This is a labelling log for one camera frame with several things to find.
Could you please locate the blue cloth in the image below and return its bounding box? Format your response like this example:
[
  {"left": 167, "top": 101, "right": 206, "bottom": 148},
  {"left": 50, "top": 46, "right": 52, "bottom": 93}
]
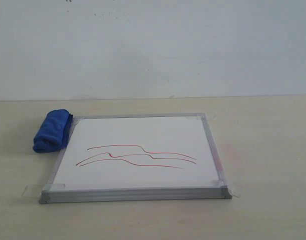
[{"left": 32, "top": 109, "right": 73, "bottom": 153}]

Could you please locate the clear tape front right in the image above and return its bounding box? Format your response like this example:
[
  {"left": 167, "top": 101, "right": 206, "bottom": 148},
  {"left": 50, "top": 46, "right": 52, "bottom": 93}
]
[{"left": 215, "top": 180, "right": 242, "bottom": 199}]

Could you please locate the whiteboard with aluminium frame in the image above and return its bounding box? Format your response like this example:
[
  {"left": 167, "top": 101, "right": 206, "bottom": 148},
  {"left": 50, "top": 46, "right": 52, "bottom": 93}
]
[{"left": 39, "top": 113, "right": 232, "bottom": 204}]

